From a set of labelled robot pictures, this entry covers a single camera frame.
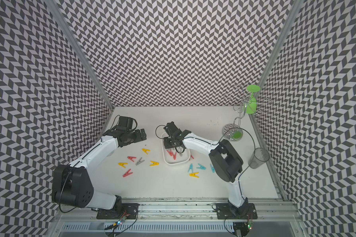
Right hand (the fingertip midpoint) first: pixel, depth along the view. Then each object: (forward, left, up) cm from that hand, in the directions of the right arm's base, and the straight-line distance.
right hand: (168, 144), depth 91 cm
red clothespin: (-5, -4, -6) cm, 8 cm away
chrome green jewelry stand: (+15, -43, +25) cm, 52 cm away
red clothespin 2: (-7, +23, -5) cm, 25 cm away
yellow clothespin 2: (-10, +8, -6) cm, 14 cm away
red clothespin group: (-3, -1, -6) cm, 7 cm away
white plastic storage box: (-4, -7, -6) cm, 10 cm away
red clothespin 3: (-16, +23, -5) cm, 28 cm away
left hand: (+2, +17, +5) cm, 18 cm away
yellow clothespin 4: (-17, -15, -6) cm, 24 cm away
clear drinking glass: (-7, -56, -4) cm, 56 cm away
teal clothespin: (-12, -14, -6) cm, 20 cm away
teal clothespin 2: (-12, -21, -7) cm, 25 cm away
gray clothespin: (-9, +17, -5) cm, 20 cm away
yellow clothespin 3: (-11, +27, -5) cm, 30 cm away
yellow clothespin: (-2, +15, -5) cm, 16 cm away
